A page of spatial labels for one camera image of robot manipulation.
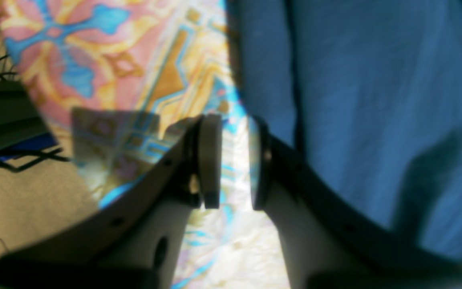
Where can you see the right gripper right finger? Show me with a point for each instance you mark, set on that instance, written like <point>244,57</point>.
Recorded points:
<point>326,243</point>

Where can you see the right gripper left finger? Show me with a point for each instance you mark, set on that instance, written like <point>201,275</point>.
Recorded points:
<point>134,242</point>

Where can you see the dark navy t-shirt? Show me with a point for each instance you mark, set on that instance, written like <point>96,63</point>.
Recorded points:
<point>370,93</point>

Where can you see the patterned tile tablecloth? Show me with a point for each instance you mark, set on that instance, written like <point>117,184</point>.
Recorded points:
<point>117,77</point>

